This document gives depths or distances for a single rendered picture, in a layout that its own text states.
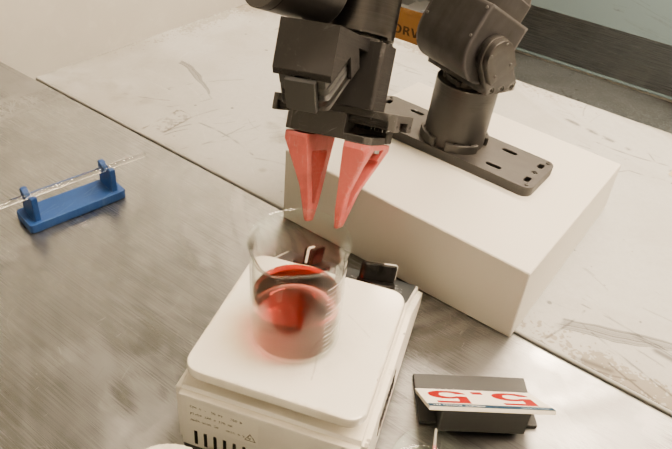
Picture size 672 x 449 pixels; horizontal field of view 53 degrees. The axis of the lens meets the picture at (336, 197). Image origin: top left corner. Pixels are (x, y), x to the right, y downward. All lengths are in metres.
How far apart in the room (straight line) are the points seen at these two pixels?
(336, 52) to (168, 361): 0.28
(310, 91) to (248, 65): 0.56
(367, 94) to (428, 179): 0.16
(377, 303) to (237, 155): 0.36
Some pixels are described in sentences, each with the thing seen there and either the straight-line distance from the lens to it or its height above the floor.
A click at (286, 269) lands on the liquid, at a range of 0.46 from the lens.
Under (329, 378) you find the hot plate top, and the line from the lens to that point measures 0.44.
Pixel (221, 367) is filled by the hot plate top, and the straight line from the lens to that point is 0.44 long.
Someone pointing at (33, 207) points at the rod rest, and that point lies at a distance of 0.70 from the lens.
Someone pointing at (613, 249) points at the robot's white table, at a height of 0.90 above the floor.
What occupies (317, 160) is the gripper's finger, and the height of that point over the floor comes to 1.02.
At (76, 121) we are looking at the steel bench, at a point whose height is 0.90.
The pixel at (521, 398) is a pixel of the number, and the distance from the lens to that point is 0.55.
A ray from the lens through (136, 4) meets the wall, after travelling 2.16.
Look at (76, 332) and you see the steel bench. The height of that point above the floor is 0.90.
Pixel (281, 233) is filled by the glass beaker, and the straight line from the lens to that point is 0.44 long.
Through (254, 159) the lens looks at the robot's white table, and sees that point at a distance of 0.79.
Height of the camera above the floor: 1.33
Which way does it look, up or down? 36 degrees down
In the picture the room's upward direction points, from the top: 5 degrees clockwise
